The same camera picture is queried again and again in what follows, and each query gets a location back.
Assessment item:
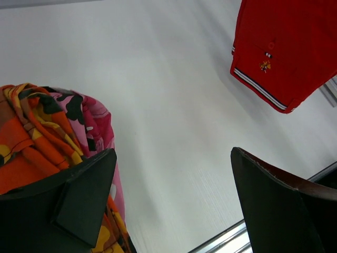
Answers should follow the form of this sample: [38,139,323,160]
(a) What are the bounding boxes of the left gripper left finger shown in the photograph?
[1,149,116,252]

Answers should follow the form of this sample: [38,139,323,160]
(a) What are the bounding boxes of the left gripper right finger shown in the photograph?
[231,147,336,252]

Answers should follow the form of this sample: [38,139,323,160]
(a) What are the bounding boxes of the red trousers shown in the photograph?
[230,1,336,114]

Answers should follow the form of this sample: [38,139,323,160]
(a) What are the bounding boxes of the orange camouflage garment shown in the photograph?
[1,83,135,252]

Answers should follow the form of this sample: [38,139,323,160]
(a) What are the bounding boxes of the pink camouflage garment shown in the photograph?
[49,89,126,219]

